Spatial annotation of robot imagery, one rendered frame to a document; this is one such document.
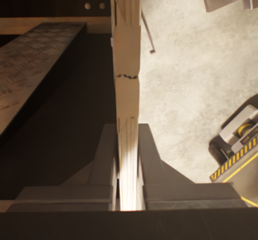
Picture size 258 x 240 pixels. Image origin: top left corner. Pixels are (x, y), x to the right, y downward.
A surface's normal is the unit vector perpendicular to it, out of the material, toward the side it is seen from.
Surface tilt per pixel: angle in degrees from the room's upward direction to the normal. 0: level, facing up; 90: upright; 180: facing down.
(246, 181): 0
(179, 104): 0
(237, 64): 0
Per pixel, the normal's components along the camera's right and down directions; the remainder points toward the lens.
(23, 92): 0.00, -0.79
